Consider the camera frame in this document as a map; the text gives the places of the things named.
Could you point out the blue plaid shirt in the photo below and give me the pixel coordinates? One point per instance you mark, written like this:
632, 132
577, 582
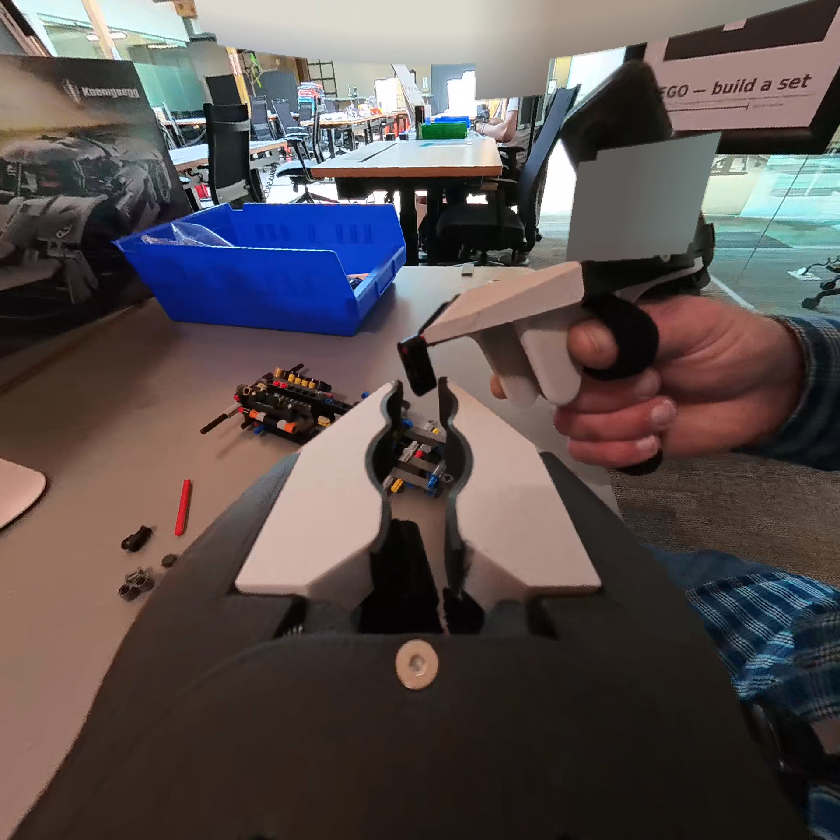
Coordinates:
774, 630

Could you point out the blue plastic bin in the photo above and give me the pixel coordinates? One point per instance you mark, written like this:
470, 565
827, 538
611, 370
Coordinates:
262, 289

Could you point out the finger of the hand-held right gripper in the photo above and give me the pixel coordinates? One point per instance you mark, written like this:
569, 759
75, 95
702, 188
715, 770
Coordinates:
512, 302

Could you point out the grey lego connector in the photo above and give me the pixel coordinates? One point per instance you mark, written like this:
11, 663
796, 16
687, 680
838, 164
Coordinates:
134, 585

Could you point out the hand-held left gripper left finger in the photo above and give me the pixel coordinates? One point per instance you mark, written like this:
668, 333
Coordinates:
315, 518

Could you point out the person's right hand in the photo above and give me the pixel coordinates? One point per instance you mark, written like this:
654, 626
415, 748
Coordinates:
722, 374

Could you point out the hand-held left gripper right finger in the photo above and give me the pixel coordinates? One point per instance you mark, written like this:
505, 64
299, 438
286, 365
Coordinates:
525, 518

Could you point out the person's right forearm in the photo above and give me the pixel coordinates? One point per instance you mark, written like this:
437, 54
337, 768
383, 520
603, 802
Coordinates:
820, 394

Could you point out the wooden-edged background desk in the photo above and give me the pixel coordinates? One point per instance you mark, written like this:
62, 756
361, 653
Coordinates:
407, 157

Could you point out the crumpled clear plastic wrap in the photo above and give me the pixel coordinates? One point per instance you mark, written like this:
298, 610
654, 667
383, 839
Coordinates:
190, 235

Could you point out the black lego connector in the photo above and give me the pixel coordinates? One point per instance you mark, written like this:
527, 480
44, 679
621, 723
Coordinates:
136, 538

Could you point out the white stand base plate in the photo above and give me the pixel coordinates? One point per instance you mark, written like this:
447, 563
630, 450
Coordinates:
16, 492

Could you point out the green crate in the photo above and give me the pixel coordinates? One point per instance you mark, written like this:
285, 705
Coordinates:
443, 131

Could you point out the long red lego axle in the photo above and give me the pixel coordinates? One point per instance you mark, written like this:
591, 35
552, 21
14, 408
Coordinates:
183, 508

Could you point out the black office chair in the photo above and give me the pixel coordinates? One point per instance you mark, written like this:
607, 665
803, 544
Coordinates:
226, 151
479, 226

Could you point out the black lego set box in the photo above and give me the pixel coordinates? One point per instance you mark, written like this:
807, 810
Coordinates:
65, 184

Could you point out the black lego beam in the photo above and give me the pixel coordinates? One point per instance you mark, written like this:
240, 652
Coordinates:
420, 367

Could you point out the lego technic car chassis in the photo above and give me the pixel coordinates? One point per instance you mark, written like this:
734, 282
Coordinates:
295, 407

